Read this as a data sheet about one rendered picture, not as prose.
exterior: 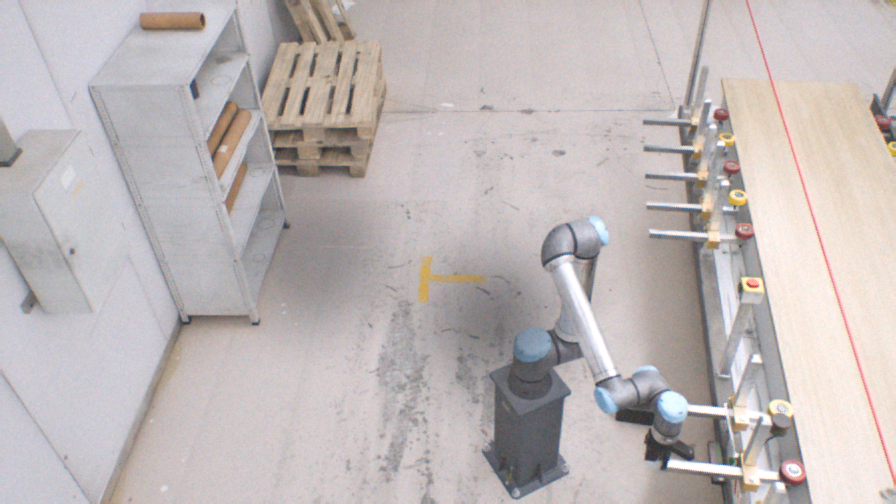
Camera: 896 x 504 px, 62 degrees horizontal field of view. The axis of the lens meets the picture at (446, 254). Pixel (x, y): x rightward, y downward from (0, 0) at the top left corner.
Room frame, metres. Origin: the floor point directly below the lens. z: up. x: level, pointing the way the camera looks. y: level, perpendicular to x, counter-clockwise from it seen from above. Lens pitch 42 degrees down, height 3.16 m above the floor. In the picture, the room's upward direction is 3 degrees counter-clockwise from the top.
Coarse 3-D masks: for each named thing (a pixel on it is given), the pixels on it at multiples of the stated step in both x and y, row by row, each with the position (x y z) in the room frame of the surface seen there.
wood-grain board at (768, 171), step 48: (768, 96) 3.69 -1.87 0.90; (816, 96) 3.66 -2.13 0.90; (768, 144) 3.22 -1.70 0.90; (816, 144) 3.20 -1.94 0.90; (864, 144) 3.17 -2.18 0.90; (768, 192) 2.82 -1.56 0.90; (816, 192) 2.80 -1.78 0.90; (864, 192) 2.78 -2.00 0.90; (768, 240) 2.48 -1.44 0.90; (816, 240) 2.46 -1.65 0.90; (864, 240) 2.45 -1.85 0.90; (768, 288) 2.18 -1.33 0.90; (816, 288) 2.17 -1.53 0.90; (864, 288) 2.15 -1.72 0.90; (816, 336) 1.91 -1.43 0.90; (864, 336) 1.90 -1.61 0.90; (816, 384) 1.68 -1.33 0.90; (816, 432) 1.48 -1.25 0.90; (864, 432) 1.47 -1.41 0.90; (816, 480) 1.30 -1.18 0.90; (864, 480) 1.29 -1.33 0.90
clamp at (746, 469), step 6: (744, 450) 1.44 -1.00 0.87; (738, 462) 1.42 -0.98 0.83; (756, 462) 1.39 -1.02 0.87; (744, 468) 1.37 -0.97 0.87; (750, 468) 1.37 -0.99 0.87; (756, 468) 1.37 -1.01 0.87; (744, 474) 1.35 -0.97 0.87; (750, 474) 1.35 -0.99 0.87; (756, 474) 1.35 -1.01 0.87; (744, 480) 1.33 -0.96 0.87; (756, 480) 1.33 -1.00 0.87; (744, 486) 1.32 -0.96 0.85; (750, 486) 1.31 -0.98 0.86; (756, 486) 1.31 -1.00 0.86; (756, 492) 1.31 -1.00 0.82
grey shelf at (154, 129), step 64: (192, 0) 3.87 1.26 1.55; (128, 64) 3.19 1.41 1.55; (192, 64) 3.16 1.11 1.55; (128, 128) 3.00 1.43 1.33; (192, 128) 2.98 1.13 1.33; (256, 128) 3.87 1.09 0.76; (192, 192) 2.99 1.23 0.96; (256, 192) 3.56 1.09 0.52; (192, 256) 3.00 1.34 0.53; (256, 256) 3.42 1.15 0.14; (256, 320) 2.98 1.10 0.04
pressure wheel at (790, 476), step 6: (786, 462) 1.36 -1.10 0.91; (792, 462) 1.36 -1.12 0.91; (798, 462) 1.36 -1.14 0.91; (780, 468) 1.35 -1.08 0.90; (786, 468) 1.34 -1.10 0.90; (792, 468) 1.34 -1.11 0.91; (798, 468) 1.34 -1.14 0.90; (804, 468) 1.34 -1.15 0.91; (780, 474) 1.33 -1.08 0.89; (786, 474) 1.32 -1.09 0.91; (792, 474) 1.32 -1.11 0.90; (798, 474) 1.32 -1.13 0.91; (804, 474) 1.32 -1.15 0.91; (786, 480) 1.31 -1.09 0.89; (792, 480) 1.30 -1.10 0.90; (798, 480) 1.30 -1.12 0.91; (786, 486) 1.33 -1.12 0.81
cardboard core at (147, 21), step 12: (144, 12) 3.58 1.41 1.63; (156, 12) 3.56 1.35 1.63; (168, 12) 3.55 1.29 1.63; (180, 12) 3.55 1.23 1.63; (192, 12) 3.54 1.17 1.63; (144, 24) 3.52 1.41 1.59; (156, 24) 3.52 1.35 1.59; (168, 24) 3.51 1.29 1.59; (180, 24) 3.50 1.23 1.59; (192, 24) 3.50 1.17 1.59; (204, 24) 3.55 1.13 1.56
